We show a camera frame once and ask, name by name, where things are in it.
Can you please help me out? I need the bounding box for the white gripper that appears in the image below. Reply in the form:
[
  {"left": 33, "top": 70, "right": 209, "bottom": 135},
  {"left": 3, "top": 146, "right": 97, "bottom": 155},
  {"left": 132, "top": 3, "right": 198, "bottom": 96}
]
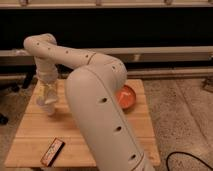
[{"left": 36, "top": 68, "right": 58, "bottom": 103}]

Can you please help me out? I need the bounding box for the white sponge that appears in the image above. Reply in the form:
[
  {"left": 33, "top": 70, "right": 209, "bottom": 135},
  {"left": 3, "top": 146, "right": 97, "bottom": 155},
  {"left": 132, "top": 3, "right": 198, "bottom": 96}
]
[{"left": 44, "top": 84, "right": 51, "bottom": 99}]

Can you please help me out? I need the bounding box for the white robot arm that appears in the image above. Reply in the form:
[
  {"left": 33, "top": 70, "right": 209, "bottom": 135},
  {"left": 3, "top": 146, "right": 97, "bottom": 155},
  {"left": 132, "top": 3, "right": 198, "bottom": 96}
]
[{"left": 24, "top": 34, "right": 155, "bottom": 171}]

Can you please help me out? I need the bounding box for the orange ceramic bowl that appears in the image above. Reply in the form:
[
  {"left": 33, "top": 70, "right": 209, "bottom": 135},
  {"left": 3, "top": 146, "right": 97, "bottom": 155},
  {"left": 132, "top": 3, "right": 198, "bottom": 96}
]
[{"left": 116, "top": 85, "right": 136, "bottom": 110}]

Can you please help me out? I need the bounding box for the wooden table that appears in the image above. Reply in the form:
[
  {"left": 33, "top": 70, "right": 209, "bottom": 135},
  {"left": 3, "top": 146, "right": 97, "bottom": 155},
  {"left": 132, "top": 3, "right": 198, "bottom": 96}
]
[{"left": 5, "top": 79, "right": 160, "bottom": 168}]

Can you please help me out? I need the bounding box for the black orange rectangular box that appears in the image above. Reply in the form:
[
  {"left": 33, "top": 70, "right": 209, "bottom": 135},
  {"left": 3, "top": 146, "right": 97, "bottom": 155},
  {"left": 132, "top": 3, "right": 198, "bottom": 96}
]
[{"left": 40, "top": 138, "right": 65, "bottom": 167}]

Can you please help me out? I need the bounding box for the grey metal rail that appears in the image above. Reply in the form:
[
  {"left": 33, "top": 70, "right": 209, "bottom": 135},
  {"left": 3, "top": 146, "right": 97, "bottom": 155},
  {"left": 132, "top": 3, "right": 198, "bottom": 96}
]
[{"left": 0, "top": 46, "right": 213, "bottom": 66}]

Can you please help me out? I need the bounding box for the black floor cable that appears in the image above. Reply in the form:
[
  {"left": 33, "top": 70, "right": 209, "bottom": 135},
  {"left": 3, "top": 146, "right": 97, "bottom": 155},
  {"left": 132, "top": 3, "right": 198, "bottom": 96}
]
[{"left": 165, "top": 151, "right": 213, "bottom": 171}]

